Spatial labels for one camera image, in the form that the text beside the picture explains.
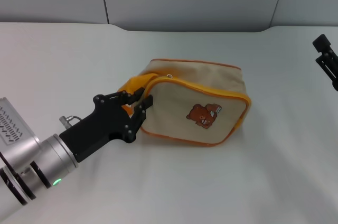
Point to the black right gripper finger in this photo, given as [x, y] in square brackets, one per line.
[326, 55]

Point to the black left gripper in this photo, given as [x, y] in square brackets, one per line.
[105, 123]

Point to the beige food bag orange trim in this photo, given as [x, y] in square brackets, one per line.
[190, 97]

